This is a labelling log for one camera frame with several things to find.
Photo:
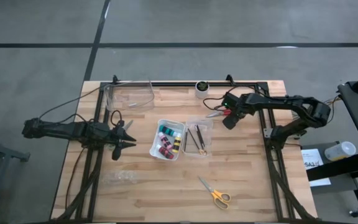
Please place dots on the yellow paint bottle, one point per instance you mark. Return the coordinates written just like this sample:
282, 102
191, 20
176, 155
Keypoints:
177, 143

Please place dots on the clear plastic wrap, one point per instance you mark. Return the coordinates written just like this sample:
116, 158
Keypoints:
120, 178

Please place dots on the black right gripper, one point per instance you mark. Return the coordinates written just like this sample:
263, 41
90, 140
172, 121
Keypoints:
236, 113

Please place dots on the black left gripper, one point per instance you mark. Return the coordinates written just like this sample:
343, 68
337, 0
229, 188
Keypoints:
112, 137

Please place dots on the black aluminium table frame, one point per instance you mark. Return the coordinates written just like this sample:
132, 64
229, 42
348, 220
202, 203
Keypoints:
172, 84

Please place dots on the white paper sheet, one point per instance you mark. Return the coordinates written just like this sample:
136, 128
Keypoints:
312, 158

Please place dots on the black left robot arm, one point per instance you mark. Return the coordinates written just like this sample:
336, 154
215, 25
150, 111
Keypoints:
57, 130

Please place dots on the teal paint bottle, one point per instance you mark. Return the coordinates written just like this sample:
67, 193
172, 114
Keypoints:
167, 130

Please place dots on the small white plant pot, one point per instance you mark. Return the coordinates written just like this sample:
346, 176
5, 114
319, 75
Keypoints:
202, 90

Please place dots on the white plastic bin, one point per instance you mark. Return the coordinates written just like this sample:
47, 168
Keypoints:
166, 123

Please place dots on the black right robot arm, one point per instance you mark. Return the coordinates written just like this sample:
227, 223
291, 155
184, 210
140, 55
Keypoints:
291, 102

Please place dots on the clear acrylic holder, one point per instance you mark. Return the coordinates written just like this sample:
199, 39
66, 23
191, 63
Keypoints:
129, 99

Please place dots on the red paint bottle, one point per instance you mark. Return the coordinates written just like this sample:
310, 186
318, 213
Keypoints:
166, 152

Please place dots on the translucent plastic bin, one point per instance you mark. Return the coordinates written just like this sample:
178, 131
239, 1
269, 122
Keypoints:
208, 124

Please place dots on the clear plastic jar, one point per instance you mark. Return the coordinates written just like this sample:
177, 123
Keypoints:
340, 151

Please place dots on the small black device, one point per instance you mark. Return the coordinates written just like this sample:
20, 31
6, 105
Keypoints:
356, 213

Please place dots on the pink paint bottle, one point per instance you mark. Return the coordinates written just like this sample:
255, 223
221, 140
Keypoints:
165, 141

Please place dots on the long dark gold-ferrule paintbrush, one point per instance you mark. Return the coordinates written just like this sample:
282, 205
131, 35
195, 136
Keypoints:
194, 140

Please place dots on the black frame clamp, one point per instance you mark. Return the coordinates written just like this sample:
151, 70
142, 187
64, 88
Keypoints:
229, 79
115, 79

